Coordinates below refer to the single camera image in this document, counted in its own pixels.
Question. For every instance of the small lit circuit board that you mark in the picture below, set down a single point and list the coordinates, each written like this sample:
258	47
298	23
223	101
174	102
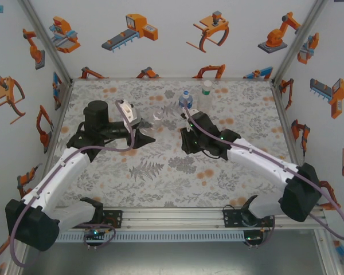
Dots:
253	238
94	233

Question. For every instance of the aluminium frame post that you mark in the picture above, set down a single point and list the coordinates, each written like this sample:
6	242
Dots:
46	40
298	40

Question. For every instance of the plain clear plastic bottle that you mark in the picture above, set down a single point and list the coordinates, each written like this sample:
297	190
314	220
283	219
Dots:
159	116

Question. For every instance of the aluminium table side rail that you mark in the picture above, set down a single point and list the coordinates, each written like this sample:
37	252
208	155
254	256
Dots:
283	114
58	123

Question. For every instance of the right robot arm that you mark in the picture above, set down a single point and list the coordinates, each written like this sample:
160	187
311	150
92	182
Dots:
261	169

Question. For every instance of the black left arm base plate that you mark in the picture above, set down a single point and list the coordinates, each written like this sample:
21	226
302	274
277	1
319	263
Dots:
118	222

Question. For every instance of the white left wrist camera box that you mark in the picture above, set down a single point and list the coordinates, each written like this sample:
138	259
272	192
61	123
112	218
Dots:
130	111

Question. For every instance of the clear bottle with green label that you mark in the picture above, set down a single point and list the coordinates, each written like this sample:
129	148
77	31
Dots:
205	100

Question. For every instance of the small blue label bottle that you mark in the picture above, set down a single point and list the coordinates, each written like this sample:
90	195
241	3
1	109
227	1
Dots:
186	103

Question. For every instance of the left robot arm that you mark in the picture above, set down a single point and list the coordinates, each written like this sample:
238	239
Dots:
60	177

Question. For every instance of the grey metal panel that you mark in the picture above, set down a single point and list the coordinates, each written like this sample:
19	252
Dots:
172	257

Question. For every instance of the aluminium mounting rail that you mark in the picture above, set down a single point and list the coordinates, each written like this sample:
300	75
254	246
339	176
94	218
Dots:
175	220

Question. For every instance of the grey floral table cloth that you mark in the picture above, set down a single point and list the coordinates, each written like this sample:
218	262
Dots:
160	194

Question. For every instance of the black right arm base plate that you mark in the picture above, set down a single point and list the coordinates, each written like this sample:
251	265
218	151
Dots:
228	220

